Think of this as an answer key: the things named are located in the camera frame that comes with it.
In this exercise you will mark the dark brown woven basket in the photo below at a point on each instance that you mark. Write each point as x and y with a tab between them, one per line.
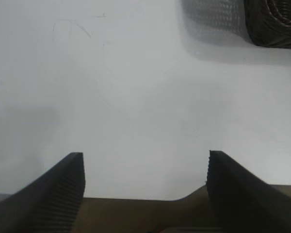
276	24

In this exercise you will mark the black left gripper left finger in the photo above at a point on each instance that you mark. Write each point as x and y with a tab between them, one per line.
38	199

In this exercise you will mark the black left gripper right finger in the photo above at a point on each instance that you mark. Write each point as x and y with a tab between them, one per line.
245	199

